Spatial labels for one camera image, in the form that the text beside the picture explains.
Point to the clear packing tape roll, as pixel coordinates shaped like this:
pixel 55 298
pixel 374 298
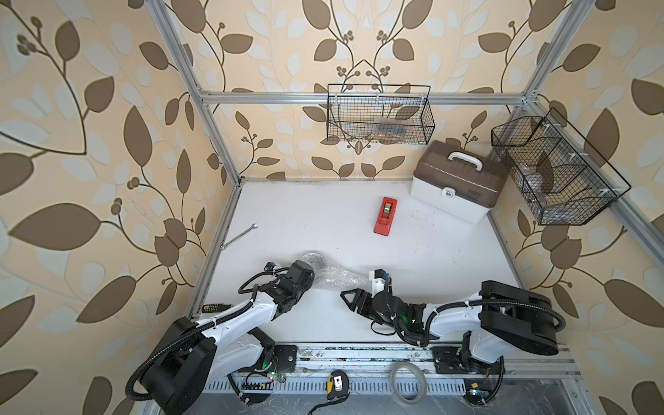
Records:
pixel 407 383

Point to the clear bubble wrap sheet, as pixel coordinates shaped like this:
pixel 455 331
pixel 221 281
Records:
pixel 329 276

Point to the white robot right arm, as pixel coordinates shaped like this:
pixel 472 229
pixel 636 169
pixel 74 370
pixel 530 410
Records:
pixel 495 321

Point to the black wire basket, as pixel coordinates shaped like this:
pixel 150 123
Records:
pixel 564 177
pixel 387 114

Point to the black handled screwdriver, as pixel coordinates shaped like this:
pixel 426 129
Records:
pixel 215 308

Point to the white brown storage box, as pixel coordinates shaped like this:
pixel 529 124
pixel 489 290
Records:
pixel 458 182

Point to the silver wrench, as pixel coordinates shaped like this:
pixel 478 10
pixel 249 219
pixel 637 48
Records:
pixel 237 237

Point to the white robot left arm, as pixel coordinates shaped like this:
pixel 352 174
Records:
pixel 192 354

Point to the aluminium frame rail front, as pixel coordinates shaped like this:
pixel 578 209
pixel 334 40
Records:
pixel 304 368

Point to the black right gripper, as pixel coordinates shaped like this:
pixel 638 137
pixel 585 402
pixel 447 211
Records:
pixel 360 296

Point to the black wire basket right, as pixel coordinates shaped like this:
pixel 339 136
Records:
pixel 564 177

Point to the red tape dispenser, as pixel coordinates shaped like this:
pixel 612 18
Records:
pixel 385 217

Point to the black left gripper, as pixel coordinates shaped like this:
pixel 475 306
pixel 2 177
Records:
pixel 307 284

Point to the yellow black tape measure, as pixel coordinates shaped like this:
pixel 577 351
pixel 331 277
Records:
pixel 338 386

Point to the black wire basket back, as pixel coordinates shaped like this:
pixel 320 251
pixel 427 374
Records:
pixel 387 114

